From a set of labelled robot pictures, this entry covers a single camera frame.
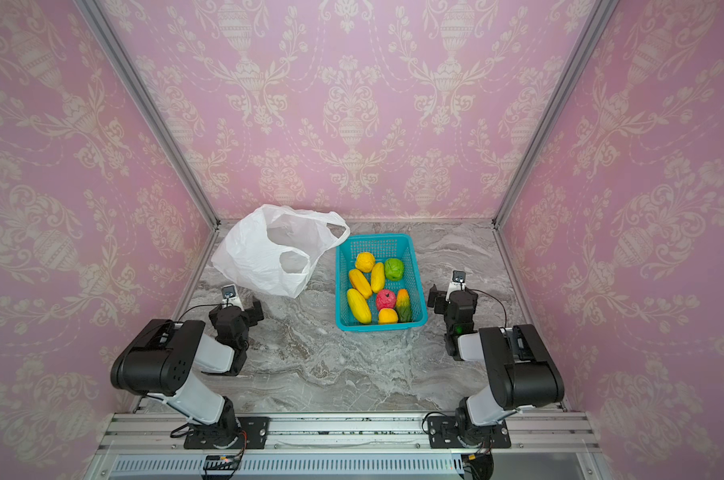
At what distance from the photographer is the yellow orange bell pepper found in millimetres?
895

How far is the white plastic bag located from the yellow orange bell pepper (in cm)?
26

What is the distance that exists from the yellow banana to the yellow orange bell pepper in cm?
8

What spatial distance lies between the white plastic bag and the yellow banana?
0.13 meters

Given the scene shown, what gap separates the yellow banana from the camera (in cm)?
98

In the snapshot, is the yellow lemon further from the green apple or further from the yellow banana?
the green apple

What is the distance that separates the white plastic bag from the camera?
89 cm
